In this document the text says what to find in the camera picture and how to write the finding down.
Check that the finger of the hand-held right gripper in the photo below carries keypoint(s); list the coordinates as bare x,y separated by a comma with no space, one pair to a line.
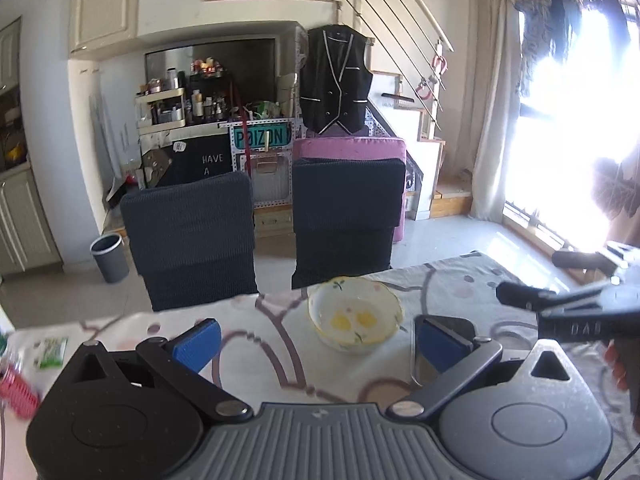
525,297
590,261

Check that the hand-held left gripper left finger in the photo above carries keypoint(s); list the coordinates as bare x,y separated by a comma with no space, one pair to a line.
197,345

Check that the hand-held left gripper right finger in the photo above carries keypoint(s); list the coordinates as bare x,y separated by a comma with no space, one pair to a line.
440,345

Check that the square steel bowl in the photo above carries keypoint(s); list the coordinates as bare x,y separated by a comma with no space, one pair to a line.
419,367

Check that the floral bowl yellow inside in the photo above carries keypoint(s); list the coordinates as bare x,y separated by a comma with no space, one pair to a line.
350,320

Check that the person's right hand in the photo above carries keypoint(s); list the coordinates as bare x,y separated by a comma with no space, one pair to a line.
620,365

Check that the hanging net basket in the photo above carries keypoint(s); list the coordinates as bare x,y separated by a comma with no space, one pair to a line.
615,190

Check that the printed bear tablecloth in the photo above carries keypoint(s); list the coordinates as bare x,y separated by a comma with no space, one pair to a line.
280,340

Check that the dark fabric chair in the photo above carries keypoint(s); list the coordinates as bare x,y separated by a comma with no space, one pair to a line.
345,210
190,230

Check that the wooden staircase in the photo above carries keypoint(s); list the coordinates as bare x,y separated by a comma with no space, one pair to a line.
450,205

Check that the grey trash bin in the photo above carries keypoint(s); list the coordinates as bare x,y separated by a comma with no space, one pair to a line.
109,260

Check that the green packet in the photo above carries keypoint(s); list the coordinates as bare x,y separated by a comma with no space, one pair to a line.
50,352

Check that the black letter board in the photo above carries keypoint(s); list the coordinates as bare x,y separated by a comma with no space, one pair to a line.
190,175

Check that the beige curtain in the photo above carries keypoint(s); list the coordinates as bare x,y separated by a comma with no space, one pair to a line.
495,110

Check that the white perforated metal cabinet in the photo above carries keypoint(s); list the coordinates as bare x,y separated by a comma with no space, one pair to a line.
270,180

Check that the red drink can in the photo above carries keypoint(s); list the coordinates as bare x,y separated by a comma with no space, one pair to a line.
17,392

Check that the cream kitchen base cabinet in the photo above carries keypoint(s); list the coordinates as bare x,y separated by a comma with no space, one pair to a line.
25,220

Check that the pink chair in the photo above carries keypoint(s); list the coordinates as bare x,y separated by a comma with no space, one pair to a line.
350,149

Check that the teal sign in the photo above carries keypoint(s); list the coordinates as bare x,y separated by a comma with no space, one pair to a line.
260,136

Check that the cream tiered cosmetics rack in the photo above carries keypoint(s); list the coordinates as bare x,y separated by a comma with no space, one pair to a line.
165,122

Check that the red carabiner hook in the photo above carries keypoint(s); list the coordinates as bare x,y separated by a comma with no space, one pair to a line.
440,63
425,87

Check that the patterned hanging garment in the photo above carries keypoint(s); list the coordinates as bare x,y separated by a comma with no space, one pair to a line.
535,35

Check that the black vest white trim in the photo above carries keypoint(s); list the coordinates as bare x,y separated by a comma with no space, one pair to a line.
332,85

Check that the metal stair railing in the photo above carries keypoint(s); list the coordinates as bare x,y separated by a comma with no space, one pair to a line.
435,20

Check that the cream wall cabinet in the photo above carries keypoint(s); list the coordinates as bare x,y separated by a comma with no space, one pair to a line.
102,10

